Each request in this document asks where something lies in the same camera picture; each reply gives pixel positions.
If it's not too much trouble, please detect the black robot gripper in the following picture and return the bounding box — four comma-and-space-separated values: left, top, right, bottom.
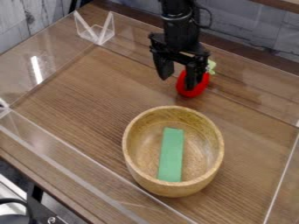
149, 33, 211, 91

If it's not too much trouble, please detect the red plush strawberry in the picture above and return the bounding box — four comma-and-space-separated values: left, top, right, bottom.
177, 59, 217, 98

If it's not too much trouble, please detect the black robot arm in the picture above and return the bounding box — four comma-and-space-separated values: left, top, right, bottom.
149, 0, 211, 91

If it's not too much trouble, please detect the wooden bowl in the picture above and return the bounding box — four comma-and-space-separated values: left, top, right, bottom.
122, 106, 225, 198

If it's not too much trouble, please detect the green rectangular block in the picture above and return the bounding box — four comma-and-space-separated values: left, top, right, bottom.
157, 127, 185, 182

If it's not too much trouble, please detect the clear acrylic tray wall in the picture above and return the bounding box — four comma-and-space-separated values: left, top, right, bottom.
0, 16, 299, 224

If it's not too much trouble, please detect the black table leg bracket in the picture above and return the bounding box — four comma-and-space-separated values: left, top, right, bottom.
25, 182, 81, 224

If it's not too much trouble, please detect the black cable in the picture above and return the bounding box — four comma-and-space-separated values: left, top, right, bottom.
0, 198, 37, 224

